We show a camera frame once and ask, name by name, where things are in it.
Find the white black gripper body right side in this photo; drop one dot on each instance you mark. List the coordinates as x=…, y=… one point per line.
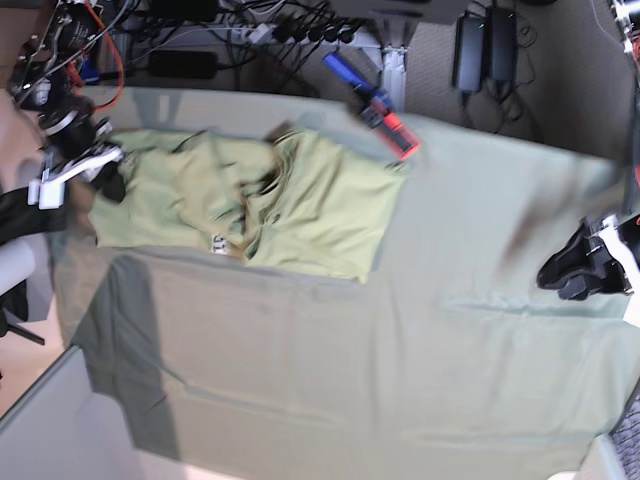
x=93, y=161

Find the white black gripper body left side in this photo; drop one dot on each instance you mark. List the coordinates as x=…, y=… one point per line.
x=613, y=255

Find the light green T-shirt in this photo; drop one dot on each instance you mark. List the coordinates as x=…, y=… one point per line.
x=302, y=202

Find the dark green cloth piece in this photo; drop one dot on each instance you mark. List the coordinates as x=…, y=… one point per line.
x=19, y=219

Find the black power brick under table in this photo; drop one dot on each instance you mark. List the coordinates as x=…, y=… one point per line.
x=198, y=65

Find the grey-green table cloth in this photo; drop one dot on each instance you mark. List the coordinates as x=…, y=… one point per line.
x=448, y=363

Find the grey patterned bin right bottom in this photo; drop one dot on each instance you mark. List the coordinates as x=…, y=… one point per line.
x=615, y=455

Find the grey power strip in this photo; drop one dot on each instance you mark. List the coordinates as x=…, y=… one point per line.
x=271, y=34

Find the black power adapter left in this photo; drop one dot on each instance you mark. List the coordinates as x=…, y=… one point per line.
x=468, y=54

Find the black power adapter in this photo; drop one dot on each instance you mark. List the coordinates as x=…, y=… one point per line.
x=468, y=54
x=501, y=44

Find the black power adapter right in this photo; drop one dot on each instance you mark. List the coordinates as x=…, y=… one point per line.
x=501, y=44

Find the aluminium table leg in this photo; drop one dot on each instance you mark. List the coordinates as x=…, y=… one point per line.
x=395, y=37

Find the grey bin left bottom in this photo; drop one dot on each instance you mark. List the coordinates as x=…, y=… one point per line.
x=61, y=429

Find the blue orange clamp centre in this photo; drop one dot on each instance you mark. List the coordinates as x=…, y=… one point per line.
x=377, y=111

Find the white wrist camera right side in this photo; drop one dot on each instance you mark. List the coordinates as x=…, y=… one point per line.
x=46, y=195

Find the white cylindrical post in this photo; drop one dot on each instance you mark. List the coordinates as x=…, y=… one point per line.
x=17, y=263

